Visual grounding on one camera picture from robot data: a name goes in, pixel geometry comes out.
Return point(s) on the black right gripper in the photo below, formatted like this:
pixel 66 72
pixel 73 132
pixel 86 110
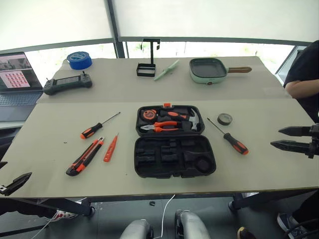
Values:
pixel 315 140

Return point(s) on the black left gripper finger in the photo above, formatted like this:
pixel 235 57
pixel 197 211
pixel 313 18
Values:
pixel 2 164
pixel 16 183

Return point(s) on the orange black screwdriver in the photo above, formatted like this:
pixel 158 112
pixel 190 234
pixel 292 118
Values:
pixel 236 145
pixel 92 130

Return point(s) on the orange black utility knife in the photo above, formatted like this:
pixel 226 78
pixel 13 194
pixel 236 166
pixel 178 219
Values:
pixel 84 158

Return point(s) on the black electrical tape roll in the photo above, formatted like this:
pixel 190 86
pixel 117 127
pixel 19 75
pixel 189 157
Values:
pixel 220 120

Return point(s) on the orange voltage tester pen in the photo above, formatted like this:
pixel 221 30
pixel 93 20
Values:
pixel 111 148

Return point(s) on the black tool case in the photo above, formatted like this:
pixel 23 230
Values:
pixel 172 163

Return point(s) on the person's bare forearm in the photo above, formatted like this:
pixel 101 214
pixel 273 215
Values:
pixel 302 87

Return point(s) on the red white shoe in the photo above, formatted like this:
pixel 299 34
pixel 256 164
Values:
pixel 63 215

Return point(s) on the open laptop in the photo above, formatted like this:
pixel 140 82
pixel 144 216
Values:
pixel 15 99

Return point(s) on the person in black shirt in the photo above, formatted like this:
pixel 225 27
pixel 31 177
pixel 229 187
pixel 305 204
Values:
pixel 306 64

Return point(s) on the dark blue shoe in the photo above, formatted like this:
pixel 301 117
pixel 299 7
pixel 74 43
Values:
pixel 286 222

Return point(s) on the dark grey handheld controller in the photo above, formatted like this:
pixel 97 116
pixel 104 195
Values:
pixel 67 84

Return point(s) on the brown shoe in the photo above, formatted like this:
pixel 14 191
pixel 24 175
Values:
pixel 245 234

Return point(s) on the mint green electric frying pan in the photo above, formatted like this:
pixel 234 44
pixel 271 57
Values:
pixel 208 76

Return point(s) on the blue tape roll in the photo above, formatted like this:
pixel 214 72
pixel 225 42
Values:
pixel 79 62

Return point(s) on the silver robot left leg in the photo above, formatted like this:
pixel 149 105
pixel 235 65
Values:
pixel 135 230

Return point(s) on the silver robot leg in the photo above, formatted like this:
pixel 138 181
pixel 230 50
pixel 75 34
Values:
pixel 192 224
pixel 135 230

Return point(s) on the silver robot right leg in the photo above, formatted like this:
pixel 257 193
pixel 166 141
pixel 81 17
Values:
pixel 192 224

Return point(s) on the small black floor object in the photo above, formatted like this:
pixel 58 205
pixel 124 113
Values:
pixel 152 203

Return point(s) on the orange black tape measure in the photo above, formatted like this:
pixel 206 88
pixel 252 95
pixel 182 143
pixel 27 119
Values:
pixel 149 115

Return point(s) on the black metal stand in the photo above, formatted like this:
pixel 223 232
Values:
pixel 152 54

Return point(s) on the black table frame leg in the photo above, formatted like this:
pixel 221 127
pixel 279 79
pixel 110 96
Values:
pixel 261 199
pixel 62 205

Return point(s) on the dark grey window frame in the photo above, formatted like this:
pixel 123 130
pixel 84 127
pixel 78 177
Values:
pixel 113 25

